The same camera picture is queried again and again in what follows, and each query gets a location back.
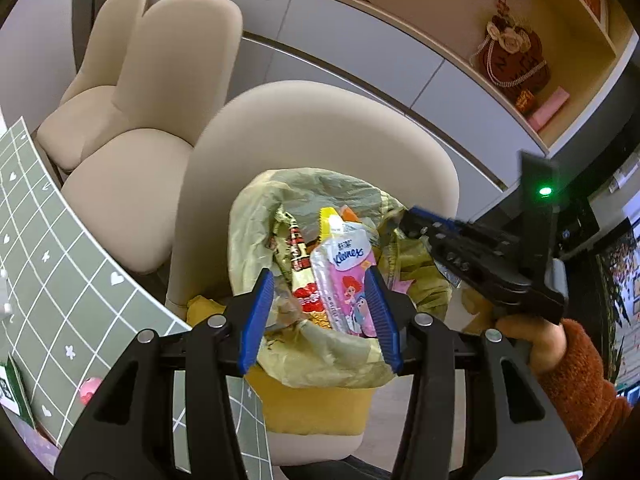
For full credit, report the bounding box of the beige dining chair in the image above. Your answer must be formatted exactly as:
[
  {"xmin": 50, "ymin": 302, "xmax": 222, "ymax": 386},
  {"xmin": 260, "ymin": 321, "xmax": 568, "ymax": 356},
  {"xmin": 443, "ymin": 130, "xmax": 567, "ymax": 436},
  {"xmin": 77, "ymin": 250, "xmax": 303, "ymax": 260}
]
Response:
[
  {"xmin": 164, "ymin": 79, "xmax": 461, "ymax": 467},
  {"xmin": 36, "ymin": 0, "xmax": 149, "ymax": 174},
  {"xmin": 62, "ymin": 0, "xmax": 243, "ymax": 274}
]

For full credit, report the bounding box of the yellow red noodle snack bag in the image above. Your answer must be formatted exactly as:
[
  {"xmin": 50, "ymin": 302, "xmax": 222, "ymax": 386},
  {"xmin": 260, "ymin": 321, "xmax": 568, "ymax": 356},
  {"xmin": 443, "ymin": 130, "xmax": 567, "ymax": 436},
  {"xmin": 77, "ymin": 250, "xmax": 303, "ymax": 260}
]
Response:
[{"xmin": 271, "ymin": 206, "xmax": 331, "ymax": 330}]

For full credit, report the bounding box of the green silver snack bag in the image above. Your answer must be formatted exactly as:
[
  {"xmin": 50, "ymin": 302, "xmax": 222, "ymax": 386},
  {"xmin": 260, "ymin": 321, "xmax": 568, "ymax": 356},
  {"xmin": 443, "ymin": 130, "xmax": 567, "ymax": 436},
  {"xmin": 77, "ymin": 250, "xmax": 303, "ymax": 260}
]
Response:
[{"xmin": 0, "ymin": 356, "xmax": 37, "ymax": 429}]

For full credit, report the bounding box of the person's right hand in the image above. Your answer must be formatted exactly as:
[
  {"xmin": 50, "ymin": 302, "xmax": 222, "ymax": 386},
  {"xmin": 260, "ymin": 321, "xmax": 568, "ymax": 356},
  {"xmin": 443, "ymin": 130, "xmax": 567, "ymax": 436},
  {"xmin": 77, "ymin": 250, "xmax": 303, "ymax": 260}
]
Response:
[{"xmin": 462, "ymin": 286, "xmax": 567, "ymax": 375}]

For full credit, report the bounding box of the far beige dining chair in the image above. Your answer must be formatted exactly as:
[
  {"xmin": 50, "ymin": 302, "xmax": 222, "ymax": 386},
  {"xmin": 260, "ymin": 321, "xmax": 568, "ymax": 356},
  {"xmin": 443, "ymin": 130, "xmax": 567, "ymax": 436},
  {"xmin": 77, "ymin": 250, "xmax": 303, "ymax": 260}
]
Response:
[{"xmin": 36, "ymin": 0, "xmax": 149, "ymax": 174}]

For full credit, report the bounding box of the pink caterpillar toy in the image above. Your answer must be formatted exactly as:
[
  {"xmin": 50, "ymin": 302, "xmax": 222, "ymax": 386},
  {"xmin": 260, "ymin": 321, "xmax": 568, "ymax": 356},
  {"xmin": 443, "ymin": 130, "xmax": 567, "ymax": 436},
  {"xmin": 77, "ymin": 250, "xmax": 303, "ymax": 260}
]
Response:
[{"xmin": 78, "ymin": 377, "xmax": 102, "ymax": 405}]

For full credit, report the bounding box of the pink box on shelf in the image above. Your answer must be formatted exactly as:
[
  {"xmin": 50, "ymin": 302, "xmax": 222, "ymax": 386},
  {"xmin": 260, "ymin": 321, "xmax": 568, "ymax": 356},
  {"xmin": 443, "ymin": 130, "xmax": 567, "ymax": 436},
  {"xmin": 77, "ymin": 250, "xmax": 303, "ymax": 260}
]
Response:
[{"xmin": 527, "ymin": 87, "xmax": 570, "ymax": 132}]

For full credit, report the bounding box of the middle beige dining chair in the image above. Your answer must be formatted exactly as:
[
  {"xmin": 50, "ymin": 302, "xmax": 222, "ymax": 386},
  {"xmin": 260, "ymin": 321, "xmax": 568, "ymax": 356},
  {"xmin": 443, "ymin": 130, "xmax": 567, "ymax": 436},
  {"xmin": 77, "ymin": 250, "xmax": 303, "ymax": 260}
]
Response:
[{"xmin": 62, "ymin": 0, "xmax": 243, "ymax": 274}]

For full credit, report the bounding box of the green grid tablecloth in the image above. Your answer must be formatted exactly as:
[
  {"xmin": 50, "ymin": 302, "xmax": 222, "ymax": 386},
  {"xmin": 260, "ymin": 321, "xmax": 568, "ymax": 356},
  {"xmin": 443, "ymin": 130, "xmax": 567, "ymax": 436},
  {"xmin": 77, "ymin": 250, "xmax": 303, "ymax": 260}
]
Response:
[{"xmin": 0, "ymin": 116, "xmax": 274, "ymax": 480}]

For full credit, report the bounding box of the red flower gift bag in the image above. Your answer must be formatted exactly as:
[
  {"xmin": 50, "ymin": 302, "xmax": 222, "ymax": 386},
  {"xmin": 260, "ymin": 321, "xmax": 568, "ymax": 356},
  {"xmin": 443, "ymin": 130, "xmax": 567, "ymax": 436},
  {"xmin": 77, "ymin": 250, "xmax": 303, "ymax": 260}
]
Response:
[{"xmin": 471, "ymin": 0, "xmax": 551, "ymax": 110}]

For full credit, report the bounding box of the near beige dining chair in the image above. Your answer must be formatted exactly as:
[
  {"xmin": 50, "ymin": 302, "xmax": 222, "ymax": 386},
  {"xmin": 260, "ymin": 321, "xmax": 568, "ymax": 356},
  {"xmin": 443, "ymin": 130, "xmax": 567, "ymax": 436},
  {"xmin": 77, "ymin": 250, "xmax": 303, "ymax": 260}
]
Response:
[{"xmin": 164, "ymin": 79, "xmax": 461, "ymax": 467}]

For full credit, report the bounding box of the pink kleenex tissue pack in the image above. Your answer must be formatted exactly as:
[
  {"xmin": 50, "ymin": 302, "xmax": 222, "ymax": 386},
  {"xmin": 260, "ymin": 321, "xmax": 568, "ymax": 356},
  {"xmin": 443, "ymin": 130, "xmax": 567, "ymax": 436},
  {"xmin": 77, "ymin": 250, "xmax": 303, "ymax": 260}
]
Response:
[{"xmin": 310, "ymin": 222, "xmax": 376, "ymax": 338}]

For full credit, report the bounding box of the orange fuzzy right sleeve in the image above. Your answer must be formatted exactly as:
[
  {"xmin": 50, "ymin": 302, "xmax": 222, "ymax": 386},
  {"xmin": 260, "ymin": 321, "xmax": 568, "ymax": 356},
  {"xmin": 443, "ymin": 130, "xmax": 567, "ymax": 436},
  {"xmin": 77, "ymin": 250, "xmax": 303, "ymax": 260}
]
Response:
[{"xmin": 538, "ymin": 320, "xmax": 638, "ymax": 464}]

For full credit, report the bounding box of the yellow pink snack packet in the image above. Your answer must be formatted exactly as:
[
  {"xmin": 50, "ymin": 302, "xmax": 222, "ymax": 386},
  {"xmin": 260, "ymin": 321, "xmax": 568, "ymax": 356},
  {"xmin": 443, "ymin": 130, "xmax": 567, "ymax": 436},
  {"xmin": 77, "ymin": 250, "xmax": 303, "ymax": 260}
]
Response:
[{"xmin": 319, "ymin": 205, "xmax": 362, "ymax": 243}]

